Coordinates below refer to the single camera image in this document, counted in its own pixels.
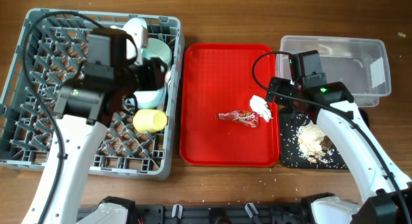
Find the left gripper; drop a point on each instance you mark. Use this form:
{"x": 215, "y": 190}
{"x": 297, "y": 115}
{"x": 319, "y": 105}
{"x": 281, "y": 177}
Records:
{"x": 154, "y": 76}

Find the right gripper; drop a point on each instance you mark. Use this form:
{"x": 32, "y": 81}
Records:
{"x": 283, "y": 84}

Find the green bowl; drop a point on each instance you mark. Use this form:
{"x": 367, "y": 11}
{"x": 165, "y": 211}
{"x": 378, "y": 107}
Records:
{"x": 157, "y": 48}

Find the light blue bowl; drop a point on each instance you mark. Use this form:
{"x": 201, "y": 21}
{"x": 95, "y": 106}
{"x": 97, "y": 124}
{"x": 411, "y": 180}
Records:
{"x": 150, "y": 99}

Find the light blue plate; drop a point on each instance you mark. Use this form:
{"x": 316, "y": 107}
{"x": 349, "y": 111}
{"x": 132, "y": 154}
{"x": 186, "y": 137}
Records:
{"x": 127, "y": 28}

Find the yellow plastic cup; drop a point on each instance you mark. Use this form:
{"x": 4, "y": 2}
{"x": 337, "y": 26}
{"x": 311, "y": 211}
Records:
{"x": 151, "y": 120}

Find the rice and food scraps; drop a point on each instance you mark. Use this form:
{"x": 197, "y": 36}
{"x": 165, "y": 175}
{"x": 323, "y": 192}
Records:
{"x": 314, "y": 145}

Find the white plastic spoon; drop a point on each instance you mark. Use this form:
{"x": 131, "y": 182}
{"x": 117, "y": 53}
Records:
{"x": 167, "y": 78}

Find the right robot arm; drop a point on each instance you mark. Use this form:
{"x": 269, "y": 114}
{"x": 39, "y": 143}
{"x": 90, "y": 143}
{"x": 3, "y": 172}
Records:
{"x": 385, "y": 190}

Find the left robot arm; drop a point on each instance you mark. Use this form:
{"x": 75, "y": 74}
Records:
{"x": 82, "y": 114}

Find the black waste tray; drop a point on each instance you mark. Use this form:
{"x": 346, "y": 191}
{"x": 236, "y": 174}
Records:
{"x": 290, "y": 155}

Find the grey dishwasher rack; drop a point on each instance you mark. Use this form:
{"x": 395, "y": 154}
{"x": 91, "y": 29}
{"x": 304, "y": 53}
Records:
{"x": 51, "y": 46}

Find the crumpled white tissue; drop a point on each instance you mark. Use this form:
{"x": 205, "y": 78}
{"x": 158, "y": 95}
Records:
{"x": 260, "y": 106}

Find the red candy wrapper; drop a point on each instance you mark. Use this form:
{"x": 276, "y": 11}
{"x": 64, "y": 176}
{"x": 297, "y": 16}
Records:
{"x": 247, "y": 118}

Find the red plastic tray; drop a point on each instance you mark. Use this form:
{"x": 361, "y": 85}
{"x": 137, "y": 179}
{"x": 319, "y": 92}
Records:
{"x": 219, "y": 78}

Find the clear plastic bin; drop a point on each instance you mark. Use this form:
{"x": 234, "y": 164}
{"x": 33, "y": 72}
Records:
{"x": 360, "y": 64}

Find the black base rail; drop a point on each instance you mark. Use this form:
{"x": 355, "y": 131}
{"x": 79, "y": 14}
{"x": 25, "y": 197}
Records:
{"x": 277, "y": 213}

